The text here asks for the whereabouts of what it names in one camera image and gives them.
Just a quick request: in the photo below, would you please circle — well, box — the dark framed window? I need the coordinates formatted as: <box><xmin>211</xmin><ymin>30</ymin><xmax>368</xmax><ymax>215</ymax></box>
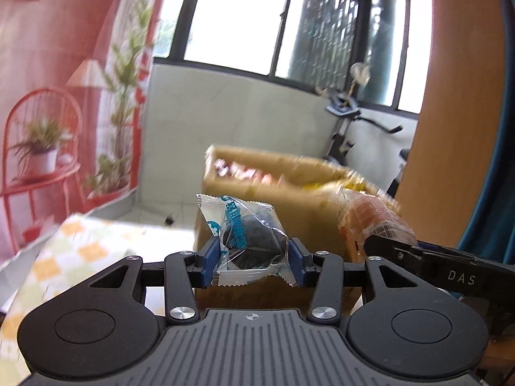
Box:
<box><xmin>152</xmin><ymin>0</ymin><xmax>432</xmax><ymax>120</ymax></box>

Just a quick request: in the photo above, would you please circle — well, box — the brown wooden door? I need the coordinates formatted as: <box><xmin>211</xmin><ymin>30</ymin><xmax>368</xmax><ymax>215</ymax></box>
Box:
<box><xmin>396</xmin><ymin>0</ymin><xmax>508</xmax><ymax>251</ymax></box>

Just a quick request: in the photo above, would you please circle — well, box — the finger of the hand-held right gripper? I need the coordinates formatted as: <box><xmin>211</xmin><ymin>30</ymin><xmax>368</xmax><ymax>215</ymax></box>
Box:
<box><xmin>363</xmin><ymin>233</ymin><xmax>423</xmax><ymax>270</ymax></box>

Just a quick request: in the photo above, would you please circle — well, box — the black exercise bike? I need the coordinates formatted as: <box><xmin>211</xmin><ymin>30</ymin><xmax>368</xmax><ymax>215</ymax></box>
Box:
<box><xmin>315</xmin><ymin>62</ymin><xmax>412</xmax><ymax>198</ymax></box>

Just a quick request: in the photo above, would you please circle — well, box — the pink printed wall tapestry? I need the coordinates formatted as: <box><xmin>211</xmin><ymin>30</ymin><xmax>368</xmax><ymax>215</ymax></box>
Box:
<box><xmin>0</xmin><ymin>0</ymin><xmax>172</xmax><ymax>259</ymax></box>

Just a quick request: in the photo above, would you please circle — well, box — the checkered flower tablecloth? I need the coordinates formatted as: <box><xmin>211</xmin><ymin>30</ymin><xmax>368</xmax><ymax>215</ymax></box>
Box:
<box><xmin>0</xmin><ymin>213</ymin><xmax>199</xmax><ymax>386</ymax></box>

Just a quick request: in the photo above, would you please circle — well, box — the clear packet with dark snack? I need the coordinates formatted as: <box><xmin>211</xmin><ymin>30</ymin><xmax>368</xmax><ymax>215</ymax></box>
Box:
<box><xmin>196</xmin><ymin>193</ymin><xmax>297</xmax><ymax>289</ymax></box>

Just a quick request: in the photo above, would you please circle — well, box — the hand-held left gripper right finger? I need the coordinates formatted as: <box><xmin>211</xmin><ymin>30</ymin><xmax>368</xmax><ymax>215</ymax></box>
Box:
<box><xmin>290</xmin><ymin>238</ymin><xmax>439</xmax><ymax>326</ymax></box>

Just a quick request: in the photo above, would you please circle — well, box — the orange biscuit packet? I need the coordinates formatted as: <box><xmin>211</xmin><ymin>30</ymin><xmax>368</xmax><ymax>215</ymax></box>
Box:
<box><xmin>337</xmin><ymin>190</ymin><xmax>418</xmax><ymax>259</ymax></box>

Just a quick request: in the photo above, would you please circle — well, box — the yellow snack bag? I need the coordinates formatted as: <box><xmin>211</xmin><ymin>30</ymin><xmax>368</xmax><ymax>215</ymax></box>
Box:
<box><xmin>302</xmin><ymin>179</ymin><xmax>379</xmax><ymax>196</ymax></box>

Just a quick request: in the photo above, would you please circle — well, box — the brown cardboard box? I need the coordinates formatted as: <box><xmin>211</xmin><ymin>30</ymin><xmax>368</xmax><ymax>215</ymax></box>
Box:
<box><xmin>194</xmin><ymin>144</ymin><xmax>404</xmax><ymax>319</ymax></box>

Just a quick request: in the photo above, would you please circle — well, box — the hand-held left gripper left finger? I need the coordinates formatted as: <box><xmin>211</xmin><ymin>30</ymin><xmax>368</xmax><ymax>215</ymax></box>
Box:
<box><xmin>70</xmin><ymin>238</ymin><xmax>220</xmax><ymax>325</ymax></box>

